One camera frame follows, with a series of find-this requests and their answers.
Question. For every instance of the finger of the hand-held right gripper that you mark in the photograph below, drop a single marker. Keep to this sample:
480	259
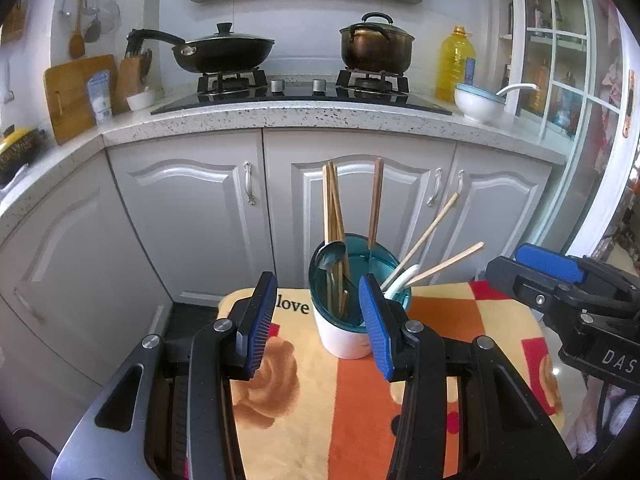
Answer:
550	262
520	282

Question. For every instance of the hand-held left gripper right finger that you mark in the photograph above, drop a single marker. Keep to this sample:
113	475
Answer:
377	330

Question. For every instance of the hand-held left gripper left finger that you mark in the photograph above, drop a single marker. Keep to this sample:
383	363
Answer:
260	325

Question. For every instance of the floral utensil holder teal lid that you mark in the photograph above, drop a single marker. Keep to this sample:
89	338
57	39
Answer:
345	340

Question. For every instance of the white ceramic spoon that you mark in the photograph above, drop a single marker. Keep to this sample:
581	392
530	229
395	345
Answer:
405	275

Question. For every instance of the person's right hand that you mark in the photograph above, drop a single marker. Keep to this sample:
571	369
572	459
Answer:
587	425

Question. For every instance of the grey cabinet door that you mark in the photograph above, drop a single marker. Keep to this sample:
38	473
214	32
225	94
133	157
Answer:
190	220
500	200
290	220
75	270

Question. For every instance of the orange patterned blanket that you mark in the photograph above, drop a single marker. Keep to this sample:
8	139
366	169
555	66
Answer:
320	400

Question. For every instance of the white framed glass door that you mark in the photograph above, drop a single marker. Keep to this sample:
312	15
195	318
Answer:
595	110

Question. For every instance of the white ceramic bowl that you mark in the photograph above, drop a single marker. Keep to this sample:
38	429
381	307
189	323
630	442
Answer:
477	110

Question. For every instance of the white ladle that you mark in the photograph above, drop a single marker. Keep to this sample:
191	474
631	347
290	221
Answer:
520	86

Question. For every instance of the blue rimmed bowl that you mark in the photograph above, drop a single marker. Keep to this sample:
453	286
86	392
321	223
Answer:
475	91

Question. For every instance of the speckled stone countertop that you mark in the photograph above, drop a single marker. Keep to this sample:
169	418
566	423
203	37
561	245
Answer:
350	115

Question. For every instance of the yellow oil bottle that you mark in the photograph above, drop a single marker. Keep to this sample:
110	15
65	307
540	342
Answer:
452	65

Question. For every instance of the black gas cooktop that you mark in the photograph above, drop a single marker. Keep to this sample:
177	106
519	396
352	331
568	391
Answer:
300	100

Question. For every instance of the black wok with lid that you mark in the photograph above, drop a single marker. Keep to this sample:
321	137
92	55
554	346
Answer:
225	55

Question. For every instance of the bronze stock pot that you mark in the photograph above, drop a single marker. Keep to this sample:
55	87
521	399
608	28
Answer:
375	50

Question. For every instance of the wooden knife block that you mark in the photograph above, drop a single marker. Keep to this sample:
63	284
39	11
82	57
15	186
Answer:
127	80

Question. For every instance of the blue white packet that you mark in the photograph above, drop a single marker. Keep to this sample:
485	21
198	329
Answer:
99	97

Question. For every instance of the wooden cutting board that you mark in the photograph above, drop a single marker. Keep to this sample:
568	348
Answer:
67	100

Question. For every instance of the wooden spatula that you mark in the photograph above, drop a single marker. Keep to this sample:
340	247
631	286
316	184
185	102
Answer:
76	45

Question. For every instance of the metal slotted spoon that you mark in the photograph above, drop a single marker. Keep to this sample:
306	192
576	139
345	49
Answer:
91	30

